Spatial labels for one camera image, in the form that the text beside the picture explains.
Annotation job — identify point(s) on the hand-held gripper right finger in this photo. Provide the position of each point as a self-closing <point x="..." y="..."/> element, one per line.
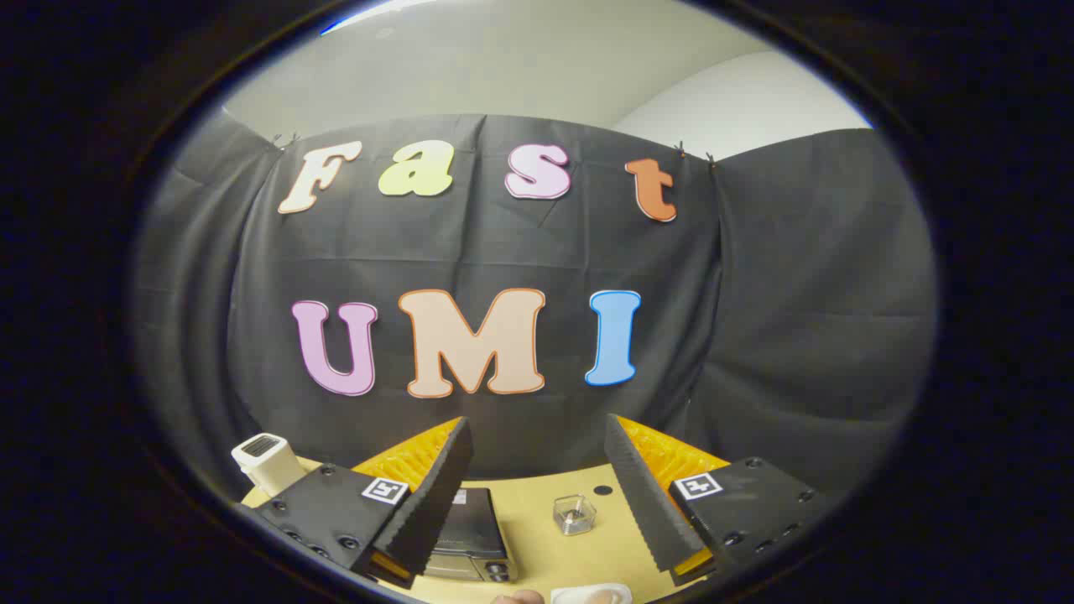
<point x="642" y="495"/>

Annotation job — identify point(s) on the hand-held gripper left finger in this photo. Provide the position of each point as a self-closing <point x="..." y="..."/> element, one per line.
<point x="436" y="495"/>

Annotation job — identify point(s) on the black toaster oven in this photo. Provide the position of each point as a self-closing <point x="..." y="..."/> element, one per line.
<point x="474" y="528"/>

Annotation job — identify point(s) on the white toaster appliance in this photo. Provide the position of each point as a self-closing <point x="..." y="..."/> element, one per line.
<point x="267" y="461"/>

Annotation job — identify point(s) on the clear glass jar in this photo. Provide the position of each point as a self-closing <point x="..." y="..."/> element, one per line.
<point x="575" y="513"/>

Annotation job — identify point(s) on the white plate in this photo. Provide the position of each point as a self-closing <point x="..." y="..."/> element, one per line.
<point x="587" y="595"/>

